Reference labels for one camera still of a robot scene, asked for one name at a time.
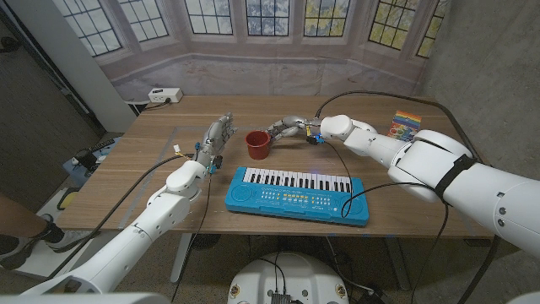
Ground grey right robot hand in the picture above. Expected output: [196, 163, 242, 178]
[266, 115, 324, 147]

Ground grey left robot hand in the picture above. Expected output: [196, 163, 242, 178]
[194, 111, 238, 170]

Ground red cup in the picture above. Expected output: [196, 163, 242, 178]
[245, 129, 272, 161]

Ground blue toy keyboard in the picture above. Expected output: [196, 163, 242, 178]
[224, 166, 370, 227]

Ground grey tape outline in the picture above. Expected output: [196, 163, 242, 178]
[119, 125, 321, 229]

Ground printed window backdrop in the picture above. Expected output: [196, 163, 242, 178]
[52, 0, 451, 102]

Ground white power strip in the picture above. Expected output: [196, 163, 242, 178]
[148, 87, 184, 105]

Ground blue floor mat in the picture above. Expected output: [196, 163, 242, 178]
[62, 137, 122, 187]

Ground rainbow marker box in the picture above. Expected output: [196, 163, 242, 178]
[386, 110, 423, 143]

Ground black remote control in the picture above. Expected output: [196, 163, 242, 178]
[87, 138, 116, 155]

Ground white table leg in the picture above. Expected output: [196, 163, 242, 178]
[170, 232, 192, 284]

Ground black device on mat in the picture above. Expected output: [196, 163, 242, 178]
[72, 149, 99, 171]

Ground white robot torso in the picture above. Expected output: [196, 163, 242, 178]
[227, 252, 350, 304]

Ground yellow and black floor item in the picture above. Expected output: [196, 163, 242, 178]
[56, 187, 81, 211]

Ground grey table leg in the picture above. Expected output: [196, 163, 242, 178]
[384, 236, 411, 291]

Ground white sneaker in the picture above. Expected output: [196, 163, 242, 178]
[46, 230, 101, 253]

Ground person bare leg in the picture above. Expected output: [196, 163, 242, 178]
[0, 193, 64, 244]

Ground white floor board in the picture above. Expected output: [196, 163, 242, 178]
[16, 230, 106, 278]

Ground grey sneaker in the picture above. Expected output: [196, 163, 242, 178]
[0, 236, 41, 271]

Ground black power strip cable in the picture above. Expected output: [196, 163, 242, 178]
[137, 98, 173, 115]

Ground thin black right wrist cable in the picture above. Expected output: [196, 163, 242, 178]
[322, 138, 451, 304]

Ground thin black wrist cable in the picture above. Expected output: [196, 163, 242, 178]
[170, 166, 213, 303]
[322, 138, 451, 304]

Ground thin black left wrist cable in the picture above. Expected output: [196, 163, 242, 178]
[170, 166, 213, 303]

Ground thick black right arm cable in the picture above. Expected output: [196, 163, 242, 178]
[314, 90, 503, 304]

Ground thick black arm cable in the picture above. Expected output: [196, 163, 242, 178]
[46, 154, 196, 280]
[314, 90, 503, 304]

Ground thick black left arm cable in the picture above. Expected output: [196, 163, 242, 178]
[46, 154, 196, 280]

